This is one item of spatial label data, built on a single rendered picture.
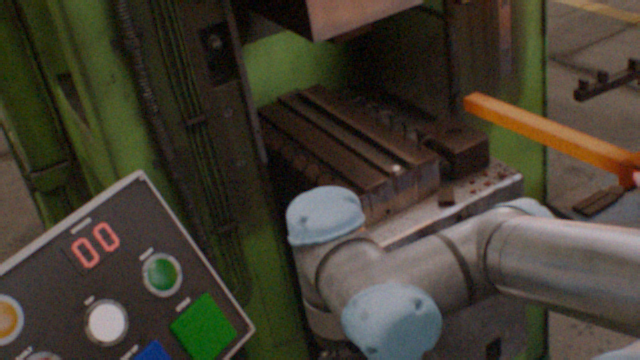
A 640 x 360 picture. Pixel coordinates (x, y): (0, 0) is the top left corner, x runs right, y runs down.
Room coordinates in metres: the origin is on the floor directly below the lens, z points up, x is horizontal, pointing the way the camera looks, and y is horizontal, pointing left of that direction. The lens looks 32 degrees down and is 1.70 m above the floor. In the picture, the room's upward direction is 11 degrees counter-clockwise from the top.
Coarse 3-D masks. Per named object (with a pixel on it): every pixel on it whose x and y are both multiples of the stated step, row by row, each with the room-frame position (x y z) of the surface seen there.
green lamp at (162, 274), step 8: (152, 264) 0.83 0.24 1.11; (160, 264) 0.83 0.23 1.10; (168, 264) 0.84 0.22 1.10; (152, 272) 0.82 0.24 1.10; (160, 272) 0.82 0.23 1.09; (168, 272) 0.83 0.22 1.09; (176, 272) 0.84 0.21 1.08; (152, 280) 0.81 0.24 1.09; (160, 280) 0.82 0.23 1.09; (168, 280) 0.82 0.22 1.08; (176, 280) 0.83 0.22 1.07; (160, 288) 0.81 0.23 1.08; (168, 288) 0.81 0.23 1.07
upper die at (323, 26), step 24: (240, 0) 1.30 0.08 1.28; (264, 0) 1.21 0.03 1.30; (288, 0) 1.12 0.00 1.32; (312, 0) 1.07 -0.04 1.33; (336, 0) 1.09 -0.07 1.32; (360, 0) 1.11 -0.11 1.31; (384, 0) 1.12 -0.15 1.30; (408, 0) 1.14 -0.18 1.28; (288, 24) 1.14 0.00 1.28; (312, 24) 1.07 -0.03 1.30; (336, 24) 1.09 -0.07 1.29; (360, 24) 1.10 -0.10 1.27
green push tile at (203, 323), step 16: (192, 304) 0.81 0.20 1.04; (208, 304) 0.82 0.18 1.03; (176, 320) 0.79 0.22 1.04; (192, 320) 0.79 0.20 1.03; (208, 320) 0.80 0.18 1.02; (224, 320) 0.81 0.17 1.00; (176, 336) 0.77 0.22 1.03; (192, 336) 0.78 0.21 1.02; (208, 336) 0.79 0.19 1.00; (224, 336) 0.80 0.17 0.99; (192, 352) 0.76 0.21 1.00; (208, 352) 0.77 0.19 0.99
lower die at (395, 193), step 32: (320, 96) 1.47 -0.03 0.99; (288, 128) 1.36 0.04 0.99; (320, 128) 1.32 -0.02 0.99; (384, 128) 1.28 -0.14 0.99; (288, 160) 1.25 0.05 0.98; (320, 160) 1.22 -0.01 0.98; (352, 160) 1.19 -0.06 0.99; (416, 160) 1.15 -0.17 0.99; (352, 192) 1.10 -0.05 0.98; (384, 192) 1.10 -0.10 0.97; (416, 192) 1.13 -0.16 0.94
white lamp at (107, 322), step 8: (104, 304) 0.76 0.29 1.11; (96, 312) 0.75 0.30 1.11; (104, 312) 0.76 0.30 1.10; (112, 312) 0.76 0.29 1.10; (120, 312) 0.77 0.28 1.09; (96, 320) 0.74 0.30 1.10; (104, 320) 0.75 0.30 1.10; (112, 320) 0.75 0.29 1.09; (120, 320) 0.76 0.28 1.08; (96, 328) 0.74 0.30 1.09; (104, 328) 0.74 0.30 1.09; (112, 328) 0.75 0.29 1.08; (120, 328) 0.75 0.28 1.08; (96, 336) 0.73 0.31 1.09; (104, 336) 0.73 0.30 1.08; (112, 336) 0.74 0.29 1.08
